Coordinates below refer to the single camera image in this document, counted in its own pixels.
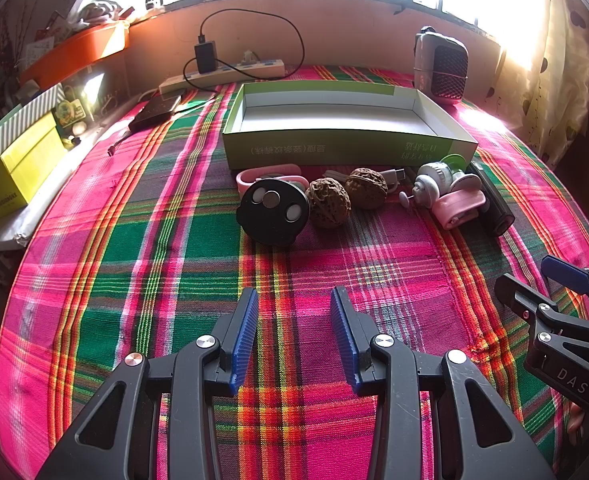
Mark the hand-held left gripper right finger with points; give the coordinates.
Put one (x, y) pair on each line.
(342, 340)

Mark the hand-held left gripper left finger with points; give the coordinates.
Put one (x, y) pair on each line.
(247, 340)

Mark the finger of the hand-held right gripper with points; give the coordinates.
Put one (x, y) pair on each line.
(566, 272)
(524, 302)

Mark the black rectangular device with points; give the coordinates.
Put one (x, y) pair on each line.
(494, 205)

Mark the black round magnet disc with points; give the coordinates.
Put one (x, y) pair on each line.
(274, 217)

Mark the brown walnut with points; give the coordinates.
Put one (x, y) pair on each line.
(367, 187)
(328, 204)

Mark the white mushroom-shaped knob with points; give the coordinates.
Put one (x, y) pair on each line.
(421, 194)

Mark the white round perforated device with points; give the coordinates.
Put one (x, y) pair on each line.
(437, 175)

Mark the green suction cup holder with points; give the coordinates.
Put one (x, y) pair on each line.
(454, 161)

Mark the green cardboard box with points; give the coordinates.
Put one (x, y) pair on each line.
(349, 147)

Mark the person's right hand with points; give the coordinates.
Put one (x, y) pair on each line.
(574, 422)

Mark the plaid cloth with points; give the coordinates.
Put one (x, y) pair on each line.
(174, 260)

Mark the dotted cream curtain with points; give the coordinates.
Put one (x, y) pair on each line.
(559, 85)

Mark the grey portable heater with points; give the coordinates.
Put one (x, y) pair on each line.
(444, 70)

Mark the black phone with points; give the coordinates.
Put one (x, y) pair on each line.
(157, 112)

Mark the white power strip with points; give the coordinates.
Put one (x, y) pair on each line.
(224, 74)

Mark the yellow cardboard box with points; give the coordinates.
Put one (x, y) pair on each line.
(17, 180)

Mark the white plug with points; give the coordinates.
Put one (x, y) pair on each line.
(248, 57)

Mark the black charger adapter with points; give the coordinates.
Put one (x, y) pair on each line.
(205, 57)

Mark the green cartoon card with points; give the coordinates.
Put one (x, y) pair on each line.
(69, 112)

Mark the striped cardboard box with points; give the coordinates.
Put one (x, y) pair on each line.
(19, 117)

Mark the orange plastic tray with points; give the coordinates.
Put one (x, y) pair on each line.
(74, 52)

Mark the pale leafy plant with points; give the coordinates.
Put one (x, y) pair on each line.
(99, 7)

